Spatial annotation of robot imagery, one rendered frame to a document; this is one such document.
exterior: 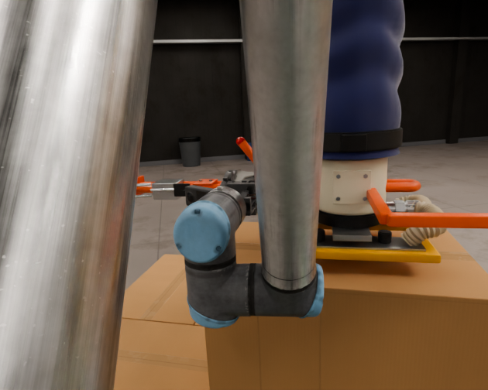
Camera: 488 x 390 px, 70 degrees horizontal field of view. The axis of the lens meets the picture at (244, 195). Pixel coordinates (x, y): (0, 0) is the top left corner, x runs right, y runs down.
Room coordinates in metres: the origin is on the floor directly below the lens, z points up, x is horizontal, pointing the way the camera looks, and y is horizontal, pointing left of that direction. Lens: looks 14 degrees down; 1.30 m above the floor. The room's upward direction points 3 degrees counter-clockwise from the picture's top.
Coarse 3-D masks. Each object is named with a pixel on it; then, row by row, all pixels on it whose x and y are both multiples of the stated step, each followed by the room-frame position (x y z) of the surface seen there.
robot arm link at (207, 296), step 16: (192, 272) 0.53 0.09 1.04; (208, 272) 0.52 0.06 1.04; (224, 272) 0.53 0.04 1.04; (240, 272) 0.54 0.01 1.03; (192, 288) 0.53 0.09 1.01; (208, 288) 0.52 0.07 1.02; (224, 288) 0.52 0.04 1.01; (240, 288) 0.52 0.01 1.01; (192, 304) 0.54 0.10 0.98; (208, 304) 0.52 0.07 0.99; (224, 304) 0.52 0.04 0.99; (240, 304) 0.52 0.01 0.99; (208, 320) 0.52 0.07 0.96; (224, 320) 0.53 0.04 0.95
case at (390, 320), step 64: (256, 256) 0.80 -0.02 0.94; (448, 256) 0.75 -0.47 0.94; (256, 320) 0.67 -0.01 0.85; (320, 320) 0.64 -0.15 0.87; (384, 320) 0.61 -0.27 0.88; (448, 320) 0.58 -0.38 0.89; (256, 384) 0.67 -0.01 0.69; (320, 384) 0.64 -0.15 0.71; (384, 384) 0.61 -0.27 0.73; (448, 384) 0.58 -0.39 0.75
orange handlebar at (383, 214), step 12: (204, 180) 0.90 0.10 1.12; (216, 180) 0.91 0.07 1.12; (396, 180) 0.81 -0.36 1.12; (408, 180) 0.80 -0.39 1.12; (144, 192) 0.91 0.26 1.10; (372, 192) 0.70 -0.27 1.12; (372, 204) 0.64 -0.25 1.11; (384, 204) 0.61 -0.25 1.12; (384, 216) 0.56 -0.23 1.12; (396, 216) 0.54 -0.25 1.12; (408, 216) 0.54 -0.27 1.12; (420, 216) 0.53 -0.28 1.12; (432, 216) 0.53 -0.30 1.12; (444, 216) 0.53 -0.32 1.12; (456, 216) 0.52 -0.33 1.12; (468, 216) 0.52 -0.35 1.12; (480, 216) 0.52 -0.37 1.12
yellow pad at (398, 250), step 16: (320, 240) 0.73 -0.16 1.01; (384, 240) 0.70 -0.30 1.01; (400, 240) 0.72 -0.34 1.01; (320, 256) 0.69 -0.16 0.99; (336, 256) 0.68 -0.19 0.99; (352, 256) 0.68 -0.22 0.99; (368, 256) 0.67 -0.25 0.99; (384, 256) 0.66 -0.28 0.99; (400, 256) 0.66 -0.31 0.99; (416, 256) 0.65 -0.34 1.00; (432, 256) 0.64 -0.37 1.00
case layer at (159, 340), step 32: (128, 288) 1.43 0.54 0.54; (160, 288) 1.41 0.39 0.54; (128, 320) 1.17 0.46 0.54; (160, 320) 1.16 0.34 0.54; (192, 320) 1.15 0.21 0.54; (128, 352) 0.99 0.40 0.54; (160, 352) 0.98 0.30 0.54; (192, 352) 0.98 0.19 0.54; (128, 384) 0.85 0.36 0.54; (160, 384) 0.85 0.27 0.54; (192, 384) 0.84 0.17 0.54
